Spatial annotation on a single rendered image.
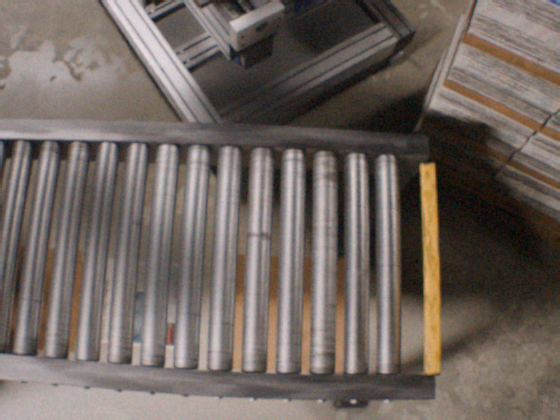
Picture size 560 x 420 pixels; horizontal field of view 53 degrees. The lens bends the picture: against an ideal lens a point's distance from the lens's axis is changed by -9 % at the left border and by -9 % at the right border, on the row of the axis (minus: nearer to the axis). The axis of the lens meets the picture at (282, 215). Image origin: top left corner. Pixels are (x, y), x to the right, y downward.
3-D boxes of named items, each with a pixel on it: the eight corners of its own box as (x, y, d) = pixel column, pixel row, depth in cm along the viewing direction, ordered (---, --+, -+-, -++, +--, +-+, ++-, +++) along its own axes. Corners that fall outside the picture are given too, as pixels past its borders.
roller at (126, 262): (152, 147, 128) (149, 137, 123) (134, 370, 114) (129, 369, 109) (130, 146, 127) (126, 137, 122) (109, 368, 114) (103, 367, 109)
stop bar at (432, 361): (433, 165, 125) (436, 162, 123) (439, 375, 112) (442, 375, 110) (419, 164, 125) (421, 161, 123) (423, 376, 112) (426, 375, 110)
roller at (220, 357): (248, 146, 126) (231, 138, 123) (238, 377, 113) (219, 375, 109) (230, 152, 129) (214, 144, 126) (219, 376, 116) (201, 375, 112)
